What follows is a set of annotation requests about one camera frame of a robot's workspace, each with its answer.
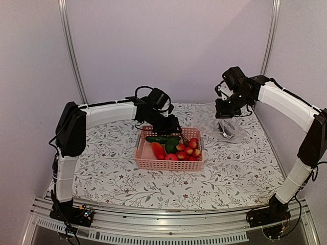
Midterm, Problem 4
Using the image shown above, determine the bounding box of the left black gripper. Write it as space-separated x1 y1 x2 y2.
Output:
144 109 182 135

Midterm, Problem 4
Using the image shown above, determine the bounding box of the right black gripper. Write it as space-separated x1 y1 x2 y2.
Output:
215 90 252 118

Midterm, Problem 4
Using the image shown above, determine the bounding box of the clear zip top bag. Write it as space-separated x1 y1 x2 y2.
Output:
194 103 246 143

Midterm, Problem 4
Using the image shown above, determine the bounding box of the dark purple eggplant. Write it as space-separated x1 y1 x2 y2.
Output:
218 120 236 139

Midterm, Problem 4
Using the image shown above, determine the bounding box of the red lychee bunch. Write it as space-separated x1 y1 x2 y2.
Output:
175 134 202 161

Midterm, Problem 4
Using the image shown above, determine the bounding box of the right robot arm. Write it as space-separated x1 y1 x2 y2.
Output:
215 74 326 227

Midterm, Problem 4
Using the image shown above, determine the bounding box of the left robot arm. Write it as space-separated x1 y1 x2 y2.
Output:
52 97 181 222

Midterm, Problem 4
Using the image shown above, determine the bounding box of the green cucumber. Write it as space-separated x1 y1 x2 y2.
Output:
145 136 174 144

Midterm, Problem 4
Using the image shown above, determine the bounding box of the green avocado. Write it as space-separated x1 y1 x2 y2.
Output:
165 137 180 154

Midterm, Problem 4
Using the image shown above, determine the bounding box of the orange red pepper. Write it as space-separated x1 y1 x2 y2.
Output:
151 142 166 160

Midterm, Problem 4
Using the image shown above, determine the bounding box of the red tomato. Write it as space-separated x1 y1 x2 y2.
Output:
165 154 179 161

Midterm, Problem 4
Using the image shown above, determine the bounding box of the pink plastic basket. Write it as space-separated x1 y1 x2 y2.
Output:
134 126 204 172

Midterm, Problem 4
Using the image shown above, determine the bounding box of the floral tablecloth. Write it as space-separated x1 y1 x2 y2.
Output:
52 102 288 210

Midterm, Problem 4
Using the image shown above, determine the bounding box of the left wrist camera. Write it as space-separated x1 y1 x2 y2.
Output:
148 88 174 114

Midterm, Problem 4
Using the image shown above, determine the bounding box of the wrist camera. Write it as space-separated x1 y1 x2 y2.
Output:
222 66 247 90
148 88 174 114

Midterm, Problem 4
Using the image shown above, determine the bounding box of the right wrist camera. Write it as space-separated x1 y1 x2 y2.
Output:
222 66 247 90

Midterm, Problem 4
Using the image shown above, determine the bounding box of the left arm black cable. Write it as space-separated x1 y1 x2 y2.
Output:
134 86 154 99

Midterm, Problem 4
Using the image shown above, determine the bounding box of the right aluminium frame post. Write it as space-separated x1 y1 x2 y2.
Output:
260 0 281 75

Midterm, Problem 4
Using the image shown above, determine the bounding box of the aluminium frame post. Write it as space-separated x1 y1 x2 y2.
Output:
58 0 88 104
260 0 281 75

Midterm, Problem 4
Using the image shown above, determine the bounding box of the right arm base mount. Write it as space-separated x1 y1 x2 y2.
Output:
246 207 291 228

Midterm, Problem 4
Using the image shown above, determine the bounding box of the aluminium front rail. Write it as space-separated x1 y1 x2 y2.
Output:
22 196 322 244

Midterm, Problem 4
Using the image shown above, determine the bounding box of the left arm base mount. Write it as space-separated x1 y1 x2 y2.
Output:
50 203 94 227

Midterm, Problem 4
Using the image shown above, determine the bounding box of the left aluminium frame post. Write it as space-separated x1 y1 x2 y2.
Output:
58 0 88 104

